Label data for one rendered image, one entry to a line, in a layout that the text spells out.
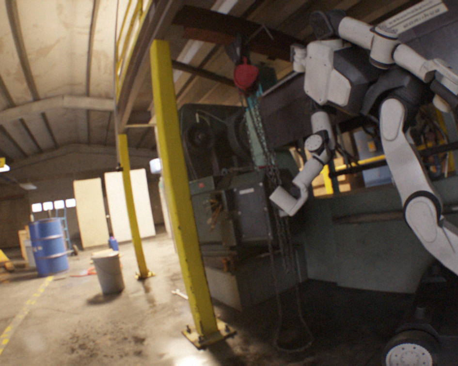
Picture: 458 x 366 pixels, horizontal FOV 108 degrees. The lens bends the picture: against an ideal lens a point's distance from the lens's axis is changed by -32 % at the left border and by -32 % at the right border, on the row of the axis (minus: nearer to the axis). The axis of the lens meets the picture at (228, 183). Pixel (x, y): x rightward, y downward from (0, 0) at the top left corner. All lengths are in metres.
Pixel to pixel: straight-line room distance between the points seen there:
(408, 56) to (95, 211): 7.06
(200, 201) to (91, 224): 5.71
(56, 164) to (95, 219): 9.00
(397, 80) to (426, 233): 0.51
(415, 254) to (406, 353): 0.66
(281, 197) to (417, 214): 0.51
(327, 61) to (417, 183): 0.53
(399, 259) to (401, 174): 0.65
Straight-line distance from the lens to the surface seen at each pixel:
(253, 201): 1.35
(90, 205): 7.13
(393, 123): 0.87
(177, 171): 1.19
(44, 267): 4.15
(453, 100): 0.71
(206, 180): 1.56
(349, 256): 1.57
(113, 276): 2.49
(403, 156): 0.88
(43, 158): 15.62
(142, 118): 3.22
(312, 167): 0.97
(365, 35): 0.90
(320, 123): 1.08
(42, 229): 4.08
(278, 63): 2.33
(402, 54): 0.83
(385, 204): 1.38
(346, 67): 0.95
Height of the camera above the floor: 0.70
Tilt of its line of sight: 4 degrees up
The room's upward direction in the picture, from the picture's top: 10 degrees counter-clockwise
